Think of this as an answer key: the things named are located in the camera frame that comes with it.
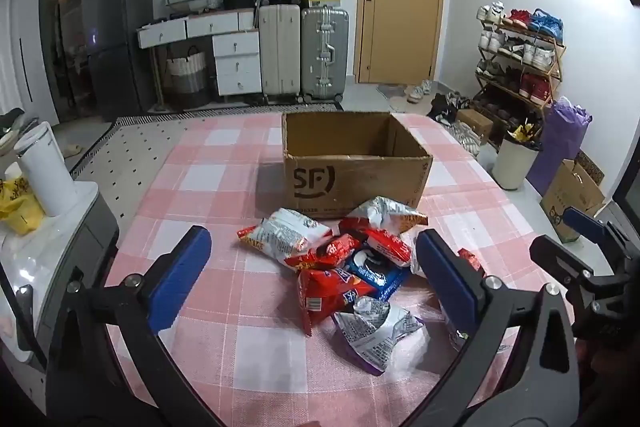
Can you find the pink checked tablecloth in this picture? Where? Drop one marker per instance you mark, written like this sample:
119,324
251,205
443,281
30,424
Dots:
235,217

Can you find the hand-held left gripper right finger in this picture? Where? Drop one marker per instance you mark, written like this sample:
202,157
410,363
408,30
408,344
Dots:
447,284

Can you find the small brown cardboard carton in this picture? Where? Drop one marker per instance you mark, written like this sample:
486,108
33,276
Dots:
475,124

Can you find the brown cardboard box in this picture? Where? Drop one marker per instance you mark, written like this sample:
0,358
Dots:
350,182

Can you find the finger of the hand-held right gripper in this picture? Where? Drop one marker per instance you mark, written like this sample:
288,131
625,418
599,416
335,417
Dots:
557,259
582,222

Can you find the white trash bin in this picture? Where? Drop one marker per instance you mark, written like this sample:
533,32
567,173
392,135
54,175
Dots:
515,164

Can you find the white desk with drawers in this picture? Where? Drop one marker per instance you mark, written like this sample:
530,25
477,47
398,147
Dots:
235,52

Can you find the woven basket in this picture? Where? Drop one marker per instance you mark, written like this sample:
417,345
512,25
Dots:
185,72

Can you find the beige slippers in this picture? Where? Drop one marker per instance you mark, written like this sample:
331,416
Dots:
72,149

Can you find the red snack bag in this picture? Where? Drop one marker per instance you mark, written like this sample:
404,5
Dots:
327,294

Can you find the red white snack packet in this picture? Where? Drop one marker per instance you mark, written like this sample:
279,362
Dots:
387,247

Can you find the grey refrigerator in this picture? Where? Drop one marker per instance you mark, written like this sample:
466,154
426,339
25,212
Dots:
117,32

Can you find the silver suitcase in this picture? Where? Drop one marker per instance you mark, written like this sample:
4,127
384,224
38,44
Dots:
325,52

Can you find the rows of racked shoes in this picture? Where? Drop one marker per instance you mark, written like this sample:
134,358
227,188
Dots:
530,52

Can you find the blue cookie packet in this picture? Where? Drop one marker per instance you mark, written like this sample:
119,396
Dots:
375,274

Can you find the silver white snack bag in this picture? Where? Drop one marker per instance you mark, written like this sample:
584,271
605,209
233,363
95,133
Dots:
382,213

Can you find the silver purple snack bag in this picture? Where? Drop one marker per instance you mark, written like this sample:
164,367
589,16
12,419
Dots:
375,329

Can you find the wooden shoe rack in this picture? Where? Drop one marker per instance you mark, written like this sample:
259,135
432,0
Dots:
557,57

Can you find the dark cloth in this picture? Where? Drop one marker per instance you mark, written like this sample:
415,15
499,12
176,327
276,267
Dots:
10,124

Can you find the dark red cookie packet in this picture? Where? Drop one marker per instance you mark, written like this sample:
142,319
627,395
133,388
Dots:
332,253

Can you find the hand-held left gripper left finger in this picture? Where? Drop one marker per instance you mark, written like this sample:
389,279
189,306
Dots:
182,279

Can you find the yellow plastic bag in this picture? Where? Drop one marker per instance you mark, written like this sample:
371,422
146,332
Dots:
17,207

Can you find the white side appliance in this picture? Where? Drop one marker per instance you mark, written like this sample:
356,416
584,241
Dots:
55,247

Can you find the white kettle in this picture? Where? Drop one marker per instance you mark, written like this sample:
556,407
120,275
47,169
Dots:
45,167

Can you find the silver red snack packet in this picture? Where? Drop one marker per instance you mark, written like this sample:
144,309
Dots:
470,261

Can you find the white orange snack bag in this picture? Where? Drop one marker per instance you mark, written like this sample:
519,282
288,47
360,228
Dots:
285,237

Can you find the scattered sneakers pile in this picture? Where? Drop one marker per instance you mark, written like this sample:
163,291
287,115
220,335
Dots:
450,107

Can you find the cream suitcase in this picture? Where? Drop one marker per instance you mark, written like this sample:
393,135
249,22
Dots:
280,52

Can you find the grey door mat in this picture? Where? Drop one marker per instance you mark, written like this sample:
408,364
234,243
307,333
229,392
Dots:
392,91

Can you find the dark glass cabinet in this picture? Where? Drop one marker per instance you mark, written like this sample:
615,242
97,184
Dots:
65,37

